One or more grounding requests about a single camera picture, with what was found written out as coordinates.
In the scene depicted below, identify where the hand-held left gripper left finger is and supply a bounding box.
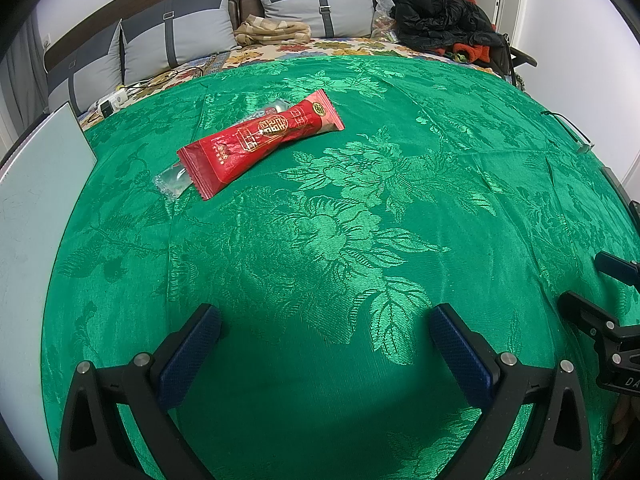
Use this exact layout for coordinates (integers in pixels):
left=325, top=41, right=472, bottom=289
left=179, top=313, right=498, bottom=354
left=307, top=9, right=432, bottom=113
left=57, top=303, right=222, bottom=480

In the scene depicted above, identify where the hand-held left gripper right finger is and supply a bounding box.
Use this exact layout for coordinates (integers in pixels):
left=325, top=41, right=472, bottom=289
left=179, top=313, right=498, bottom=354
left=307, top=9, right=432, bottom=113
left=430, top=304, right=593, bottom=480

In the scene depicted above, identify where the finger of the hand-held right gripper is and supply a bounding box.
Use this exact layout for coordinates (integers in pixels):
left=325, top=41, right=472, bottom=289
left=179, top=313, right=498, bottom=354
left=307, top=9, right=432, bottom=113
left=594, top=251, right=640, bottom=287
left=557, top=290, right=640, bottom=348

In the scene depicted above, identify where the white storage box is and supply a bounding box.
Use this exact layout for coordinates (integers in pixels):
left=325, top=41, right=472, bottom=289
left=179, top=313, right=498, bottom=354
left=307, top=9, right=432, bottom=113
left=0, top=101, right=98, bottom=461

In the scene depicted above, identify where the red snack packet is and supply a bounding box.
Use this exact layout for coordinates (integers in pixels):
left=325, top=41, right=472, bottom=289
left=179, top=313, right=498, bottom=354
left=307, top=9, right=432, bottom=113
left=177, top=88, right=346, bottom=202

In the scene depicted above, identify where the person's right hand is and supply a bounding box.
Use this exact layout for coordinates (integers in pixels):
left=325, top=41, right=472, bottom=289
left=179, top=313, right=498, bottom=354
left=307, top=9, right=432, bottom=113
left=611, top=394, right=640, bottom=448

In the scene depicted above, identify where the dark tablet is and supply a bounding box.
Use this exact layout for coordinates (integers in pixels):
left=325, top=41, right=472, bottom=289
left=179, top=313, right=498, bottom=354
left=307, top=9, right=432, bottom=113
left=600, top=166, right=640, bottom=233

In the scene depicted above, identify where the green patterned cloth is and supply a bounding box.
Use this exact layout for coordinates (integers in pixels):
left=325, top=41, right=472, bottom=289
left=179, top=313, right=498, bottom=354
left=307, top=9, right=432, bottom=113
left=40, top=55, right=640, bottom=480

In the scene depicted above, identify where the black chair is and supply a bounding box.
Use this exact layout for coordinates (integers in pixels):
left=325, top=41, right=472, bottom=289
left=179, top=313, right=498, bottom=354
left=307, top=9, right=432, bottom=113
left=500, top=32, right=538, bottom=86

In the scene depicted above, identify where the white power strip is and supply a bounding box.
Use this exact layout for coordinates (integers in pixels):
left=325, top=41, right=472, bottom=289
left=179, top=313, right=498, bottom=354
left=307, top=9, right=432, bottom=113
left=94, top=89, right=132, bottom=117

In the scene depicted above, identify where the white door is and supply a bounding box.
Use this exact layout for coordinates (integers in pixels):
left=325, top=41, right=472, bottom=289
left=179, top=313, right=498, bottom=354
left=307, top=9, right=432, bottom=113
left=450, top=0, right=531, bottom=56

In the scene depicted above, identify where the floral bed sheet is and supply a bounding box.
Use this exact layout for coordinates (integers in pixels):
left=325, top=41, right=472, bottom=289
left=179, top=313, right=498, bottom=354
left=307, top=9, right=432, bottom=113
left=80, top=35, right=506, bottom=128

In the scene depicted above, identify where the folded beige blanket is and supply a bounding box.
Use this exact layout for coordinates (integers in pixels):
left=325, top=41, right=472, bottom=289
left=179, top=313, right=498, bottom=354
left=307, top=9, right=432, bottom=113
left=234, top=16, right=313, bottom=47

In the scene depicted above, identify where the grey curtain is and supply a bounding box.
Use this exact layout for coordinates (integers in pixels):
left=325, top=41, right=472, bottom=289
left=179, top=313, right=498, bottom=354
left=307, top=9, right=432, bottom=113
left=0, top=5, right=48, bottom=131

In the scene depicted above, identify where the clear plastic bag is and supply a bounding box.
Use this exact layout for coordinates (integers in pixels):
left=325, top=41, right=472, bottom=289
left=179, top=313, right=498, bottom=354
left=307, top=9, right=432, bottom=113
left=371, top=0, right=401, bottom=42

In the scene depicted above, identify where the black cable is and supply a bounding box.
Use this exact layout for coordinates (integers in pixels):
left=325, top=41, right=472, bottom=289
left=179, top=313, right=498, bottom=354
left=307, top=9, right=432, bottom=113
left=540, top=109, right=596, bottom=155

